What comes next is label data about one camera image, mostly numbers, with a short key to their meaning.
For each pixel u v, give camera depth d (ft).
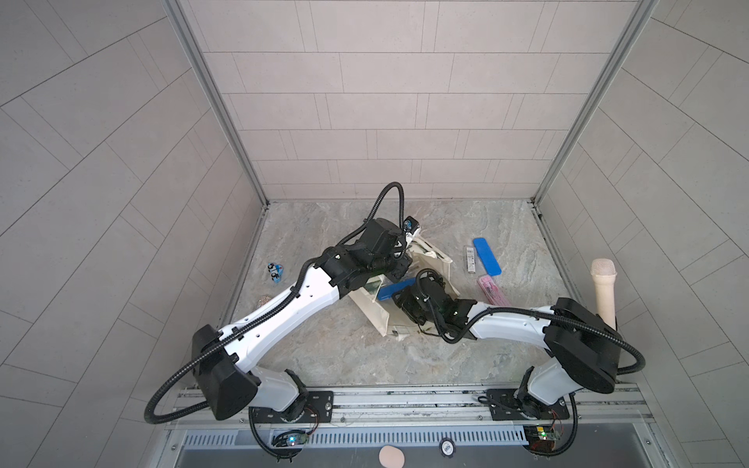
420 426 2.28
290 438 2.15
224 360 1.25
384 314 2.29
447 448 2.18
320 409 2.32
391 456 2.08
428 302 2.06
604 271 2.06
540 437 2.23
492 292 2.99
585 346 1.42
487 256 3.26
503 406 2.27
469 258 3.20
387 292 2.83
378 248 1.75
